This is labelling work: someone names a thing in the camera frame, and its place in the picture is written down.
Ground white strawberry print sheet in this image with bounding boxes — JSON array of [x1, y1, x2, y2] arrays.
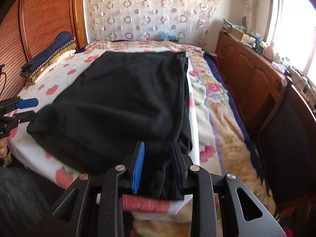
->
[[8, 50, 198, 189]]

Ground blue toy on bed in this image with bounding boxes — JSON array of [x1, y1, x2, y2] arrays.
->
[[158, 32, 179, 43]]

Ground black t-shirt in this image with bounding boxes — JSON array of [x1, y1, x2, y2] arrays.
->
[[27, 51, 192, 200]]

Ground cardboard box on cabinet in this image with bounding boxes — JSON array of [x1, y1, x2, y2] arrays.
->
[[230, 28, 256, 45]]

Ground circle pattern sheer curtain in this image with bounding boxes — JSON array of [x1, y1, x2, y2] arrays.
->
[[84, 0, 219, 46]]

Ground floral bed blanket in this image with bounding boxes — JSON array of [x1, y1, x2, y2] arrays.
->
[[87, 41, 276, 236]]

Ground wooden sideboard cabinet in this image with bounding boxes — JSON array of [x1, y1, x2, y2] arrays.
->
[[215, 32, 287, 136]]

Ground wooden slatted wardrobe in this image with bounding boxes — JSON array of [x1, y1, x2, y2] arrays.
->
[[1, 0, 87, 99]]

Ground navy folded blanket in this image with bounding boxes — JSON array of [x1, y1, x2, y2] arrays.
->
[[21, 31, 74, 74]]

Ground person's left hand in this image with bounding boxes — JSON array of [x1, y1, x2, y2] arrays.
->
[[0, 137, 8, 159]]

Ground dark wooden chair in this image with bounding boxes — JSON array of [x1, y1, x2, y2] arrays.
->
[[257, 82, 315, 231]]

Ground bright window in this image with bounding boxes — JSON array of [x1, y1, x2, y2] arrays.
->
[[272, 0, 315, 81]]

